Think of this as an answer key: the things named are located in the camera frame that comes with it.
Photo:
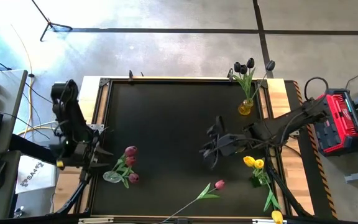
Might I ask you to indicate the yellow glass vase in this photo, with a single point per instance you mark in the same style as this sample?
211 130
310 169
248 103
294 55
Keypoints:
245 107

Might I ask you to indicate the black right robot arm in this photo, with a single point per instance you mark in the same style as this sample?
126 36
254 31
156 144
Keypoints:
284 124

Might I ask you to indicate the black tripod stand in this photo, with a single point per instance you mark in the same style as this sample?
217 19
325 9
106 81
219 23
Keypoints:
50 25

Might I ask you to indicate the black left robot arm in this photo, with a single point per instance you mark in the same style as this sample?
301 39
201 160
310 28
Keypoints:
70 118

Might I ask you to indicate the black diagonal frame strut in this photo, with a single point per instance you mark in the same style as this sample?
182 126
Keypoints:
287 193
75 196

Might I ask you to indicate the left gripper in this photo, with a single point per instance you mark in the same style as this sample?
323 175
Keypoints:
79 155

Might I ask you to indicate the black metal table frame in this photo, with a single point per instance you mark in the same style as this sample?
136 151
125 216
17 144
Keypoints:
182 81

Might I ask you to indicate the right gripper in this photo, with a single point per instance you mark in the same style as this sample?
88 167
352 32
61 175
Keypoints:
232 143

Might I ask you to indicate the black clamp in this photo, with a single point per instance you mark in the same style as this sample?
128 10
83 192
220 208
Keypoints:
130 75
230 74

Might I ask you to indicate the green glass vase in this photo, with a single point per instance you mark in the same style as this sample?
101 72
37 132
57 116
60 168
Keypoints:
255 183

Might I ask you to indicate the grey desk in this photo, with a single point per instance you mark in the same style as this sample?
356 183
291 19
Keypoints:
8 102

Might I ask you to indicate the white printed paper sheet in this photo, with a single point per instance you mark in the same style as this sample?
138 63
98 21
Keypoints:
36 174

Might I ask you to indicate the black yellow hazard strip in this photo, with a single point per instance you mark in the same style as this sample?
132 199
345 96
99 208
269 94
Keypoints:
303 174

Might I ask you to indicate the clear glass vase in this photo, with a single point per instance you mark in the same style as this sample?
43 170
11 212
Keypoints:
110 177

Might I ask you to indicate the silver metal bracket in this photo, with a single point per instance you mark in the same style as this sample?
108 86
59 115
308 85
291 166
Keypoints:
95 220
264 221

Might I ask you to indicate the red and black power unit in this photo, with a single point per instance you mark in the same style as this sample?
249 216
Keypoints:
334 121

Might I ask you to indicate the black flat bar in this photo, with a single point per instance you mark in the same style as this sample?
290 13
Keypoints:
33 147

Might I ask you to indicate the green stems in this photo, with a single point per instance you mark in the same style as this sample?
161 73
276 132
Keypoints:
237 67

